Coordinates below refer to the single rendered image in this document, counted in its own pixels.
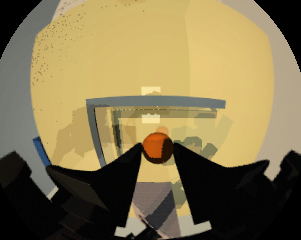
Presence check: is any clear l-shaped wall with grey frame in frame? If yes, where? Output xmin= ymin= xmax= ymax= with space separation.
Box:
xmin=95 ymin=108 xmax=115 ymax=165

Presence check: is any grey l-shaped wall top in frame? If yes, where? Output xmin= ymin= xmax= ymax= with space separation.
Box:
xmin=86 ymin=95 xmax=226 ymax=168

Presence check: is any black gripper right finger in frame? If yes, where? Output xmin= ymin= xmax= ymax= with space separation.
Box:
xmin=173 ymin=143 xmax=271 ymax=225

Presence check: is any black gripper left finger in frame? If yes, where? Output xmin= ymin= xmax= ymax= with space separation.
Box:
xmin=45 ymin=141 xmax=142 ymax=228

